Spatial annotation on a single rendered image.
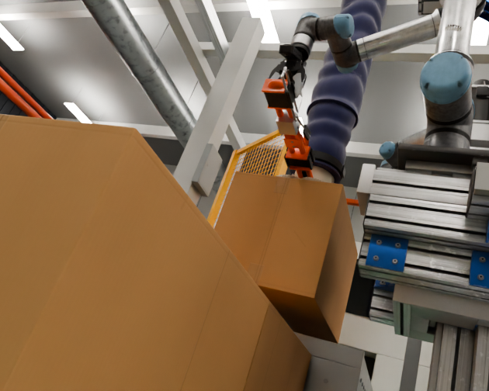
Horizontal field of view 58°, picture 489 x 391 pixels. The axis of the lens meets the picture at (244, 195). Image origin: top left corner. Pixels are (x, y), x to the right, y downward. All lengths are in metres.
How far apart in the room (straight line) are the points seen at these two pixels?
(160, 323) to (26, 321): 0.20
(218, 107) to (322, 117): 1.34
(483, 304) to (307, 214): 0.58
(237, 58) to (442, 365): 2.69
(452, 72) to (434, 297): 0.55
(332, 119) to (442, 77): 0.82
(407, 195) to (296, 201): 0.45
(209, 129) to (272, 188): 1.59
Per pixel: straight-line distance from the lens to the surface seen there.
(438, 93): 1.22
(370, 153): 10.14
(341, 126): 1.97
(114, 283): 0.48
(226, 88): 3.30
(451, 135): 1.30
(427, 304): 1.21
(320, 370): 1.59
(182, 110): 9.00
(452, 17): 1.42
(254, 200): 1.55
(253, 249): 1.47
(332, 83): 2.08
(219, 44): 4.27
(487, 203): 1.09
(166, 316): 0.58
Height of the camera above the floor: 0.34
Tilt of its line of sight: 24 degrees up
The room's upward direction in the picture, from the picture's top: 19 degrees clockwise
